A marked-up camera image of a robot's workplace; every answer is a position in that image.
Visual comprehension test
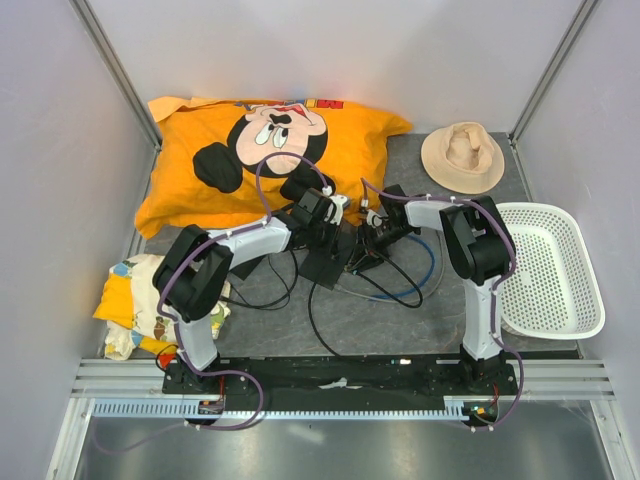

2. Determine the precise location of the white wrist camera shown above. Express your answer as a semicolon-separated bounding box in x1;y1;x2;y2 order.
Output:
324;194;351;225
359;199;383;228

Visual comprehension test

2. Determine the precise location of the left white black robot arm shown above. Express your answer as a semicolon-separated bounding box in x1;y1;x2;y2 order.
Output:
152;189;353;393

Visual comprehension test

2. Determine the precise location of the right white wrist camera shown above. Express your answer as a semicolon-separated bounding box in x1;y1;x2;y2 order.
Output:
359;199;383;228

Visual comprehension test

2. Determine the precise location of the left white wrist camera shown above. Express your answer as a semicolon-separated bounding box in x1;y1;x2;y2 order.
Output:
324;194;351;225

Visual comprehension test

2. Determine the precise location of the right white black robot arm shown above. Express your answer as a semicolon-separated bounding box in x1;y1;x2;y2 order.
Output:
359;181;518;394

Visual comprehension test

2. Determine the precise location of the blue ethernet cable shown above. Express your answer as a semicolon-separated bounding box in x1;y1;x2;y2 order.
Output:
369;232;436;303

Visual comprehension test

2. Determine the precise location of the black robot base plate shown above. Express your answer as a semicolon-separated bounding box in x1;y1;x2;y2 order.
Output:
162;355;516;410

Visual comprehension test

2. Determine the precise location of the patterned cream yellow cloth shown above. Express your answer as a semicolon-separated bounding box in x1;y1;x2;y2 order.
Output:
92;252;232;361

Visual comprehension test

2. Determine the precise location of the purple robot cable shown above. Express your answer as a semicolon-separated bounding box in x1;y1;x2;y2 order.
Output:
359;176;526;434
87;151;337;454

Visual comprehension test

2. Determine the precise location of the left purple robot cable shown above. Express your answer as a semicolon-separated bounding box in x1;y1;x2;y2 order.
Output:
87;151;337;454

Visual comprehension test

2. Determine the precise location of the beige bucket hat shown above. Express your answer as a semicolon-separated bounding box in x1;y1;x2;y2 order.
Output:
420;122;505;195

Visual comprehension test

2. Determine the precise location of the grey slotted cable duct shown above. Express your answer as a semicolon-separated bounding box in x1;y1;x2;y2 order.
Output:
92;398;481;421

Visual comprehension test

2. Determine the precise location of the white perforated plastic basket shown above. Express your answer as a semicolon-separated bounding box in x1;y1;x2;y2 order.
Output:
498;202;605;340

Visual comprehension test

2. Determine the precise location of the black network switch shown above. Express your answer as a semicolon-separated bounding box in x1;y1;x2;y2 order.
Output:
300;233;355;290

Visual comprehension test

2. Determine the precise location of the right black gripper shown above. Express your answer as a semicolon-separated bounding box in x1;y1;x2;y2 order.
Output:
350;222;417;277

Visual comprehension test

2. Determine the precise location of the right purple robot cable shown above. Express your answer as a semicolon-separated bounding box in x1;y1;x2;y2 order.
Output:
359;176;526;434

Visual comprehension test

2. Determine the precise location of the thin black adapter cord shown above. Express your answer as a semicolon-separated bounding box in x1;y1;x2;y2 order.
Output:
219;249;301;311

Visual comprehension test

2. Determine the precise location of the grey ethernet cable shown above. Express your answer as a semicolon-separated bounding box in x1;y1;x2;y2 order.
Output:
333;234;446;303

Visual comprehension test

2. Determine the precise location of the orange Mickey Mouse pillow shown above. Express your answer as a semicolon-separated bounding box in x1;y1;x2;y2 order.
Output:
135;96;412;239

